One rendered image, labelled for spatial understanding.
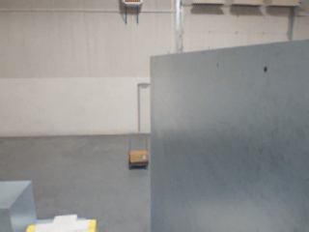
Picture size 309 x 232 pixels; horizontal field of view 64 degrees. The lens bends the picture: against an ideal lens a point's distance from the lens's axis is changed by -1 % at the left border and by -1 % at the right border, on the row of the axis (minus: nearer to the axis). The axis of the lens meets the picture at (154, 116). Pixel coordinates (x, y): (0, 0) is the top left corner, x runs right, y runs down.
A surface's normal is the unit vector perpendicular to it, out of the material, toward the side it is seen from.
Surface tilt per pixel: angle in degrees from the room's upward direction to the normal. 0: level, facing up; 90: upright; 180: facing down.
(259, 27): 90
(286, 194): 90
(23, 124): 90
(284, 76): 90
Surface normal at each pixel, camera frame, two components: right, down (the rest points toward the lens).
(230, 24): 0.09, 0.22
